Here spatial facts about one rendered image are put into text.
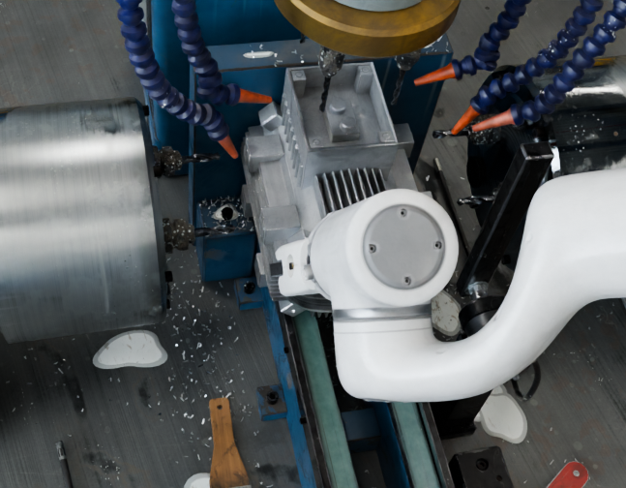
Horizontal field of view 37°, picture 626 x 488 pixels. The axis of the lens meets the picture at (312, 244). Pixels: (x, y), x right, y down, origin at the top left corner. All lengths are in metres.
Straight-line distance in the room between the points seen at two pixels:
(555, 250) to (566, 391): 0.68
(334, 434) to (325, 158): 0.31
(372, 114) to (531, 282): 0.47
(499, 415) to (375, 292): 0.62
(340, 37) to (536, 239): 0.29
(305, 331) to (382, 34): 0.42
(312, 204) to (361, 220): 0.36
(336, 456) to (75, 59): 0.78
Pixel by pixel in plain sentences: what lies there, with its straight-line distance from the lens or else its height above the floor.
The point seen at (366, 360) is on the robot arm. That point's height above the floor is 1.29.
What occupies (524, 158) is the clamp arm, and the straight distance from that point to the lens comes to 0.90.
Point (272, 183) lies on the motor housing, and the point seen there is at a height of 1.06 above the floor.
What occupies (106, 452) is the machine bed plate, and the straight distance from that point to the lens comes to 1.19.
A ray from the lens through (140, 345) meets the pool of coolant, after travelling 1.25.
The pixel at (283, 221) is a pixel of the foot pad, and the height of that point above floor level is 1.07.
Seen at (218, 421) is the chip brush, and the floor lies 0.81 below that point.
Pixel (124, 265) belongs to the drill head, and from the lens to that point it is 0.95.
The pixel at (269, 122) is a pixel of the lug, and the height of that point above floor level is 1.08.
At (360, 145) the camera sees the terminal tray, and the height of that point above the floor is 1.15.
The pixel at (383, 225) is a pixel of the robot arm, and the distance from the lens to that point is 0.67.
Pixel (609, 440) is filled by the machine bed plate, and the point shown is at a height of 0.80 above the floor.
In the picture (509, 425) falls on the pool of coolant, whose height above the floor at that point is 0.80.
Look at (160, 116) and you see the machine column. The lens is 1.29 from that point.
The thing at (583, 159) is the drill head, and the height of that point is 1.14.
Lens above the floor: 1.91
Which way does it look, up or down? 56 degrees down
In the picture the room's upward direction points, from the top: 12 degrees clockwise
